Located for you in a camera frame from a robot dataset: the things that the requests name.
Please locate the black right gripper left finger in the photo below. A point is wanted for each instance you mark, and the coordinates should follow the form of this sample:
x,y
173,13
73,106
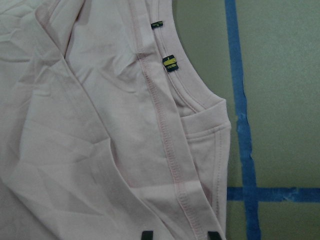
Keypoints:
x,y
147,235

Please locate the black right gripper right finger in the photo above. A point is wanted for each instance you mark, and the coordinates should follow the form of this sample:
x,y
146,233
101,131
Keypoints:
x,y
213,235

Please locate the pink Snoopy t-shirt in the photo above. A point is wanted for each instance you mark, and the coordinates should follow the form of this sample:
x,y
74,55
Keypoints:
x,y
106,129

